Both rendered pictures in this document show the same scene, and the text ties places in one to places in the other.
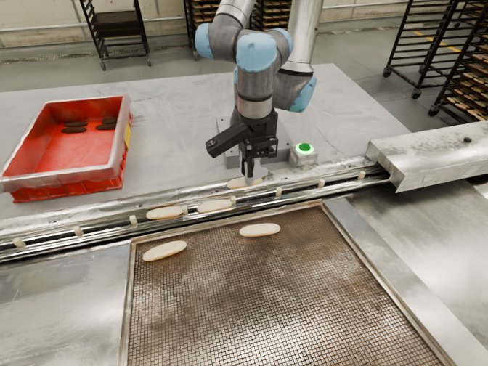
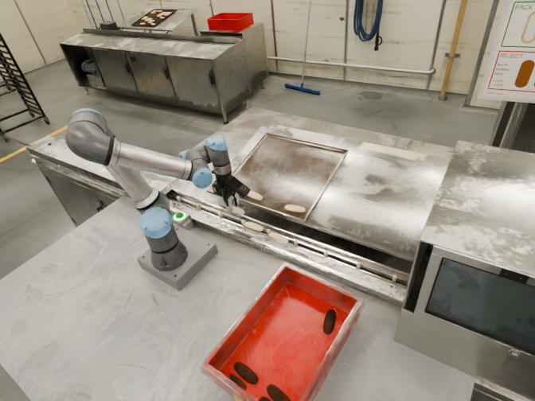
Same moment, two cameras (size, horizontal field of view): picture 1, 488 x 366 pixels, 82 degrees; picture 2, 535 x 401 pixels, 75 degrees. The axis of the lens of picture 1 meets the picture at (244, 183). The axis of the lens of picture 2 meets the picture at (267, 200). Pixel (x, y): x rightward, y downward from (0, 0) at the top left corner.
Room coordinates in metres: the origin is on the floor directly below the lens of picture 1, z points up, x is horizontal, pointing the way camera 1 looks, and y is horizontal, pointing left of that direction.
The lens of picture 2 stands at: (1.20, 1.05, 1.95)
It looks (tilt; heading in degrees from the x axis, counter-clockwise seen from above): 39 degrees down; 232
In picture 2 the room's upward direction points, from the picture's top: 8 degrees counter-clockwise
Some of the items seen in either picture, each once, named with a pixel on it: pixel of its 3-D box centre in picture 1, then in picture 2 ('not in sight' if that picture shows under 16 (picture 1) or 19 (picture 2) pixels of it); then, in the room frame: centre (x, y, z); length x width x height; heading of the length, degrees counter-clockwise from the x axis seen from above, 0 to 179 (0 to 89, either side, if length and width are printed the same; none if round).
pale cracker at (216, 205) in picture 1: (214, 205); (253, 226); (0.53, 0.08, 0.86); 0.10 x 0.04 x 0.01; 105
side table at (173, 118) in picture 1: (194, 191); (209, 374); (1.03, 0.26, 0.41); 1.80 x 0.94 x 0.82; 102
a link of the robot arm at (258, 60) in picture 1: (256, 67); (217, 150); (0.57, -0.03, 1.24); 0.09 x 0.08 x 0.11; 157
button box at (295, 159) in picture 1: (302, 161); (183, 224); (0.75, -0.20, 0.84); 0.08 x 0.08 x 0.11; 15
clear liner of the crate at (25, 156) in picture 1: (78, 140); (287, 337); (0.82, 0.59, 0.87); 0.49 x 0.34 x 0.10; 12
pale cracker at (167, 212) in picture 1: (164, 212); (278, 237); (0.51, 0.22, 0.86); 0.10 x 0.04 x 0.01; 101
